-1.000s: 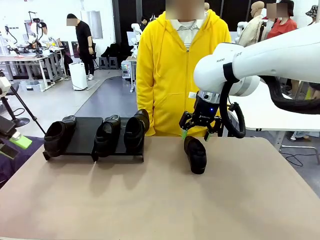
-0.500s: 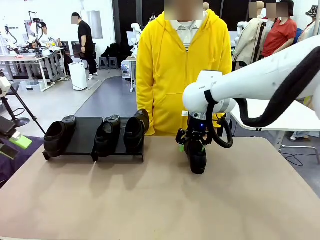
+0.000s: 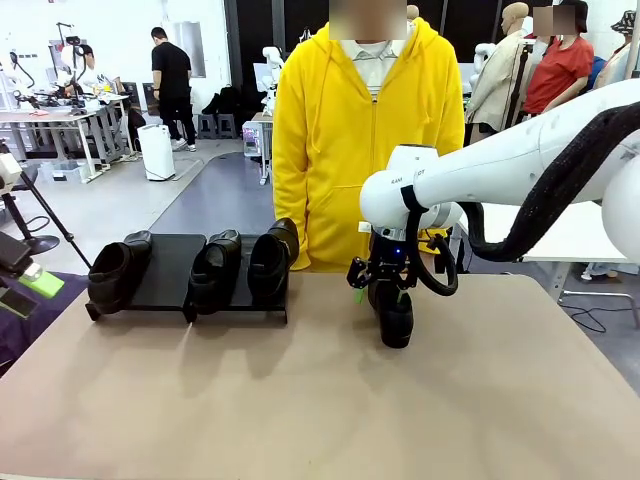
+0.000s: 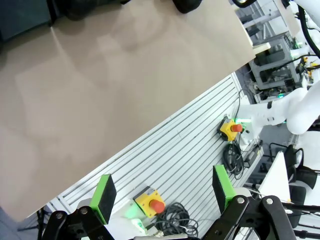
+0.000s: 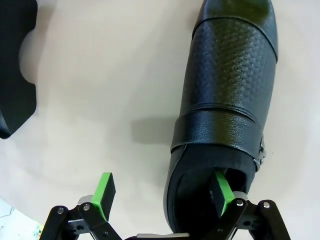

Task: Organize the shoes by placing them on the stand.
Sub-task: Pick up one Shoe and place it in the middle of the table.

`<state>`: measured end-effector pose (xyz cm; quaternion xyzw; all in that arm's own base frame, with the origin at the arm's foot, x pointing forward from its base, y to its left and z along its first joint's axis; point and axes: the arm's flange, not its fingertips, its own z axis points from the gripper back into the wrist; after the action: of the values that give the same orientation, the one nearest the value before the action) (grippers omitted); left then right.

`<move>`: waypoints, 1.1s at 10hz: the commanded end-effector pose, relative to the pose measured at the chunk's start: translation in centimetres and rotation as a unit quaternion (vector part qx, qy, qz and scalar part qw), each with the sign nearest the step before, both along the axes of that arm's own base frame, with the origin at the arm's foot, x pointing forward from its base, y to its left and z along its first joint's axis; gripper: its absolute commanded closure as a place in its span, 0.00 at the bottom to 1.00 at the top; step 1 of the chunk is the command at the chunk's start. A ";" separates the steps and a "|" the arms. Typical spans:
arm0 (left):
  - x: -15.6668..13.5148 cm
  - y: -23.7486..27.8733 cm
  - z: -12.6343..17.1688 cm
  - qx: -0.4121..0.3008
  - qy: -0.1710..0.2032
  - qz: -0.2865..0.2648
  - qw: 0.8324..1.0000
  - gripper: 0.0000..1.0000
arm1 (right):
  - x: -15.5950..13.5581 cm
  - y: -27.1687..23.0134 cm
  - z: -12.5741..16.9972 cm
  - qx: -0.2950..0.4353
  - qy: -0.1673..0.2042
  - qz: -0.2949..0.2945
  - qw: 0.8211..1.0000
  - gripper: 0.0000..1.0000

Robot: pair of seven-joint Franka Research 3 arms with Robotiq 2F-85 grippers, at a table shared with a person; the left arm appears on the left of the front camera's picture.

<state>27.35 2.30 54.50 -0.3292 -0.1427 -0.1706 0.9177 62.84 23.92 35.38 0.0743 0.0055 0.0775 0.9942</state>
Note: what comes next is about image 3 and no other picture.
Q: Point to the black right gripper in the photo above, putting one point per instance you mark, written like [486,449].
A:
[390,257]

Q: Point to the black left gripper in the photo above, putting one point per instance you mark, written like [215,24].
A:
[12,252]

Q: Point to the black chunky loafer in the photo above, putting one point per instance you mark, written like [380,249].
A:
[395,325]
[115,280]

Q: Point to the black leather dress shoe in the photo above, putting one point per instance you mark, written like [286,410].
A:
[270,270]
[212,275]

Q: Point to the person's right forearm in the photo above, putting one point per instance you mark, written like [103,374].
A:
[290,195]

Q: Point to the small white robot arm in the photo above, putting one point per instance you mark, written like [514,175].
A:
[482,60]
[272,57]

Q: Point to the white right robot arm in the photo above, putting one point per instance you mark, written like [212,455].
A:
[500,160]

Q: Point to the black round-base stand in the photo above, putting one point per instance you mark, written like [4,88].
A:
[45,245]

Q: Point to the black light stand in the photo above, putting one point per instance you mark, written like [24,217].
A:
[517,90]

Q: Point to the purple cloth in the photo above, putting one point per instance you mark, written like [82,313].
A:
[30,340]

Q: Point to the black tripod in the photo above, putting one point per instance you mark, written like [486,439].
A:
[65,231]

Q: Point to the white box device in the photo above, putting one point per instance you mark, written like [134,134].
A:
[7,172]

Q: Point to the clear plastic bin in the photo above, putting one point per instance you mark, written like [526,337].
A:
[62,172]

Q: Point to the person in yellow hoodie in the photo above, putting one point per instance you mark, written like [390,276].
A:
[340,125]

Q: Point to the cluttered workbench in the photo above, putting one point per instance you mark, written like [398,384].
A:
[50,116]

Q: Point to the lit computer case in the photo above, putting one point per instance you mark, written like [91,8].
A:
[252,142]

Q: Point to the white air purifier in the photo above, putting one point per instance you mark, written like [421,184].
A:
[156,152]

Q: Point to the white folding table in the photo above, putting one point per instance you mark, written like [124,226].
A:
[585,235]

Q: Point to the grey plastic stool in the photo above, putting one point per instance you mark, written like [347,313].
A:
[226,126]
[207,126]

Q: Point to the mannequin in beige coat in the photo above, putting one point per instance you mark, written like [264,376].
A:
[500,75]

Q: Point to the seated person in white shirt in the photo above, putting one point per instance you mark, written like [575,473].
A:
[97,70]

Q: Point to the black bag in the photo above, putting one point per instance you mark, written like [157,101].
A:
[222,102]

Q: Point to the black and white robot rig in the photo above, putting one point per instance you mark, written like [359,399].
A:
[75,50]

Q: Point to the man in black clothes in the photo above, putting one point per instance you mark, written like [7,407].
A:
[172,75]

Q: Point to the figure in red shirt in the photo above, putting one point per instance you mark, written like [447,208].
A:
[560,70]

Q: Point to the white wall panel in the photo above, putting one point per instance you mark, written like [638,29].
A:
[197,50]

